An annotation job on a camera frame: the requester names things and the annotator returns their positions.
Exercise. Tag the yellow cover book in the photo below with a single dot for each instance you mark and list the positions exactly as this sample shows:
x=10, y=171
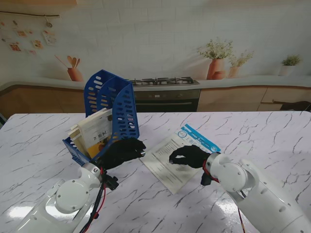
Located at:
x=97, y=136

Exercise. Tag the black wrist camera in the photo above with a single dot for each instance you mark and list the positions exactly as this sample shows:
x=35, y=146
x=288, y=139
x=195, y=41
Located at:
x=111, y=182
x=206, y=179

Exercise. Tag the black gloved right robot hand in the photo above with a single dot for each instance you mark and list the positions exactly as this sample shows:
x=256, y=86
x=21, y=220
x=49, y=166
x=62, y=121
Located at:
x=192, y=157

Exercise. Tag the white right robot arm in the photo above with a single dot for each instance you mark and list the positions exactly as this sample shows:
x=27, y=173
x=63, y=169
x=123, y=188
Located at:
x=250, y=187

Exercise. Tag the printed kitchen scene backdrop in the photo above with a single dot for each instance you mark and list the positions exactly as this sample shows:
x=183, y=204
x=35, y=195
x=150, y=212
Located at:
x=155, y=36

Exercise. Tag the white workbook with blue header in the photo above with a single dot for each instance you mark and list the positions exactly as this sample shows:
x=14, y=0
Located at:
x=175, y=174

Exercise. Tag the blue perforated plastic file holder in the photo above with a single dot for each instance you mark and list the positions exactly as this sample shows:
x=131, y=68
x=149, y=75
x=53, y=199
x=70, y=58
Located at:
x=130, y=87

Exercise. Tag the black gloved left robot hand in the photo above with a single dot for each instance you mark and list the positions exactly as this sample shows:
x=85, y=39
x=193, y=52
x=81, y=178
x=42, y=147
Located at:
x=121, y=153

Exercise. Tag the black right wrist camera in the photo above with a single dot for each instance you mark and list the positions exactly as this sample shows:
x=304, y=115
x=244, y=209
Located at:
x=206, y=179

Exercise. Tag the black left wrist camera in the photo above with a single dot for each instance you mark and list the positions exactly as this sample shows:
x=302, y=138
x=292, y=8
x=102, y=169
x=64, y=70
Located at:
x=111, y=182

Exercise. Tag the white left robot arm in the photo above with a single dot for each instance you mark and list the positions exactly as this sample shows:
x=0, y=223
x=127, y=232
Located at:
x=70, y=194

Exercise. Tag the tan cover book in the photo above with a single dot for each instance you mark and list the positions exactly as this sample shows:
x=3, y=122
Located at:
x=75, y=136

